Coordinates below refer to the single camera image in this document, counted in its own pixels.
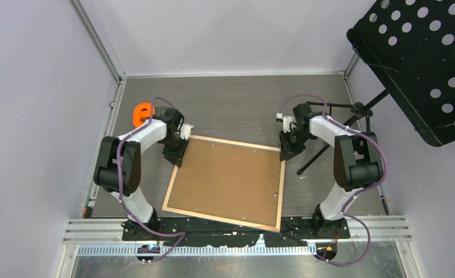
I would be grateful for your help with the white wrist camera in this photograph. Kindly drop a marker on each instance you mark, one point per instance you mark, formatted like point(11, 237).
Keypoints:
point(287, 122)
point(185, 131)

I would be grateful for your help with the light wooden picture frame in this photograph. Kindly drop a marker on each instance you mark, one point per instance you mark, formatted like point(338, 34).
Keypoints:
point(219, 218)

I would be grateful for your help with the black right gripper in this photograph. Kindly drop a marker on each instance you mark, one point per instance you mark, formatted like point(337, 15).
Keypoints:
point(287, 149)

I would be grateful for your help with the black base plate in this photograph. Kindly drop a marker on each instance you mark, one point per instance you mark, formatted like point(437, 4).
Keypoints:
point(294, 230)

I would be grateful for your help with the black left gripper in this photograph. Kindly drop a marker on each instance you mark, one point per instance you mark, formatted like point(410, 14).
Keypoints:
point(176, 157)

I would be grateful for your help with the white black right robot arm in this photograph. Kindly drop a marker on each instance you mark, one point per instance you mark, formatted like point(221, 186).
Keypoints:
point(357, 159)

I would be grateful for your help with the aluminium front rail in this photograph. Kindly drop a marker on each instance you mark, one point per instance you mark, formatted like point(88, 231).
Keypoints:
point(99, 237)

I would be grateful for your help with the grey building block plate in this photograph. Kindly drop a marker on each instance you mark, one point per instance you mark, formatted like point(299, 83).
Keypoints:
point(159, 110)

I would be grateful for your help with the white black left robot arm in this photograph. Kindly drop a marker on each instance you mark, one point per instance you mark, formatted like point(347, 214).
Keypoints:
point(118, 166)

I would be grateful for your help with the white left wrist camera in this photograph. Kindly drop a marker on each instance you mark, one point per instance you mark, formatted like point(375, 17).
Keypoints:
point(185, 131)

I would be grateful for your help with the black music stand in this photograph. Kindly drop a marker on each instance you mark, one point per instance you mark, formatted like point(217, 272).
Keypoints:
point(410, 48)

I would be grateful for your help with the orange horseshoe toy block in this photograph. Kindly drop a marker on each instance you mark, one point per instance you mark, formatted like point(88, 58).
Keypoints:
point(141, 113)

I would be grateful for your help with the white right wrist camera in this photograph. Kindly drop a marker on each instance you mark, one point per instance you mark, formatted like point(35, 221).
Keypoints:
point(287, 122)

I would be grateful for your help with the brown backing board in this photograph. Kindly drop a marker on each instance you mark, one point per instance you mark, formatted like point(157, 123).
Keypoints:
point(227, 180)

